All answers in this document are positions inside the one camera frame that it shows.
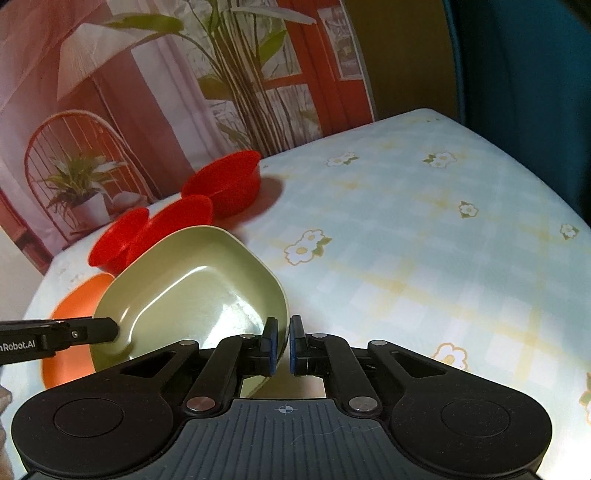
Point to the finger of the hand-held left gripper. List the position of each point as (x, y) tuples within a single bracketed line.
[(87, 333)]

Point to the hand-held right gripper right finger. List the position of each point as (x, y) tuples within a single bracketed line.
[(293, 345)]

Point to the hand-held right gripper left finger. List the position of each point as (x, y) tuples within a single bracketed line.
[(271, 342)]

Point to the green bowl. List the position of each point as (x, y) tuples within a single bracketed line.
[(194, 286)]

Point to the orange plate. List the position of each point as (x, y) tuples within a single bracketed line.
[(69, 300)]

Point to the small red bowl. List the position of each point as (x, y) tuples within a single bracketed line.
[(115, 240), (173, 219)]

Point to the large red bowl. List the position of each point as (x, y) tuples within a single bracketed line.
[(226, 184)]

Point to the dark teal curtain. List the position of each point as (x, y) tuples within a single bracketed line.
[(521, 92)]

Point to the wall poster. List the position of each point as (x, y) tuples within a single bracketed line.
[(138, 92)]

